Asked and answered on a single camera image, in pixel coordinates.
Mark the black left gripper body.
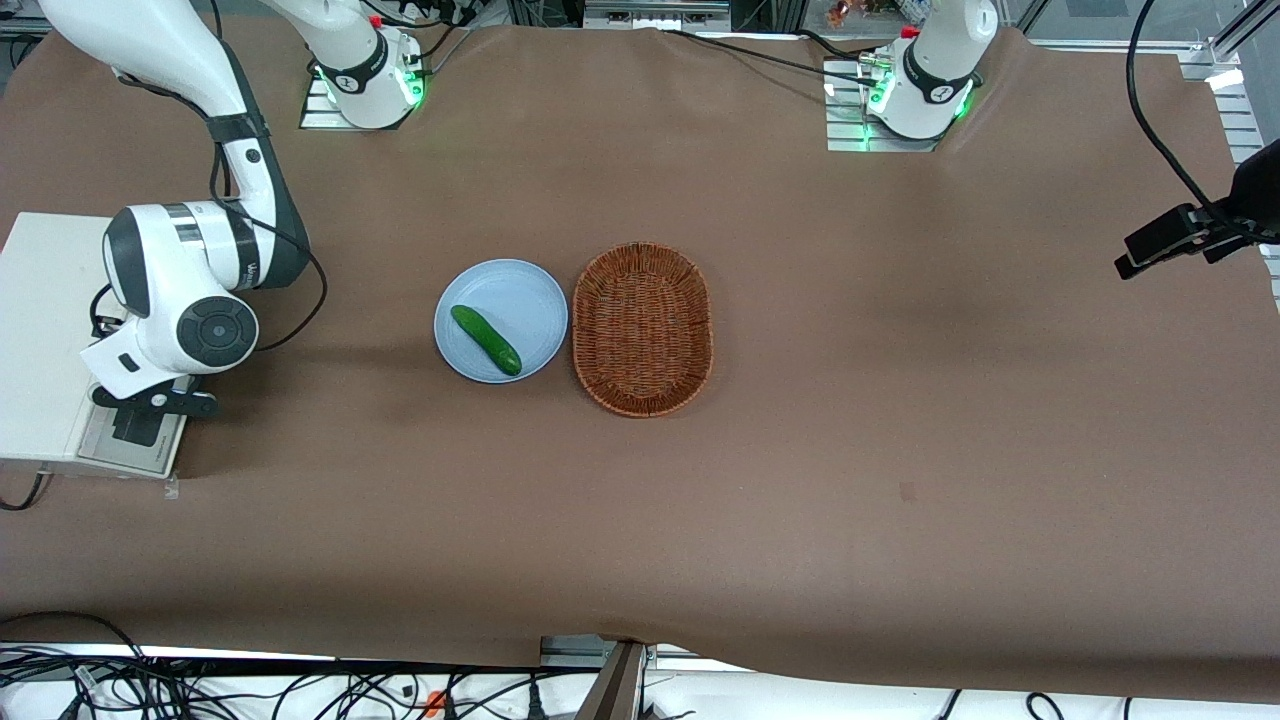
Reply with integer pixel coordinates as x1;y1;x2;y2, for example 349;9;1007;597
1228;138;1280;246

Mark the black oven power cable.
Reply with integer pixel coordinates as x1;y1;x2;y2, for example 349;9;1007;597
0;472;49;512

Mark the black cable across table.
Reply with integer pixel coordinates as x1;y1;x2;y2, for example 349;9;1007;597
655;28;886;86

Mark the brown wicker basket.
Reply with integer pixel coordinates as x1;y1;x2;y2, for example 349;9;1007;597
572;242;714;419

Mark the light blue plate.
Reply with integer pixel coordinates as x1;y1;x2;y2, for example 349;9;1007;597
434;259;569;385

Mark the aluminium frame rail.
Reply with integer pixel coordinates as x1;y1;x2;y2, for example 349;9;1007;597
1180;0;1280;301

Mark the aluminium bracket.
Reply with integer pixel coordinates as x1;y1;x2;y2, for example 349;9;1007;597
540;635;613;668

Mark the dark metal post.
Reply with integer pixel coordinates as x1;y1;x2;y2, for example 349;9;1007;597
578;640;649;720

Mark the green cucumber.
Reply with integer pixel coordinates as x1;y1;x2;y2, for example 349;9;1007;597
450;305;523;377

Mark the white oven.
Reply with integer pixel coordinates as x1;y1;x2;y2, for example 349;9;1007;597
0;212;191;479

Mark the aluminium frame beam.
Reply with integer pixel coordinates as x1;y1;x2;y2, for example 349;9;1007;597
583;0;733;29

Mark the black hanging gripper cable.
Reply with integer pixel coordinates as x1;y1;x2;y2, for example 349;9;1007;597
1127;0;1219;213

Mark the black floor cable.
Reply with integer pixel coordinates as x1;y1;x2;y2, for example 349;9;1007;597
0;611;151;666

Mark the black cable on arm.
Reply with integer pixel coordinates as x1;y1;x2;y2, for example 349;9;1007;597
205;140;329;353

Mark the brown table cover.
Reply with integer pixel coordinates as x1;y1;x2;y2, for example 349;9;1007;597
0;15;1280;701

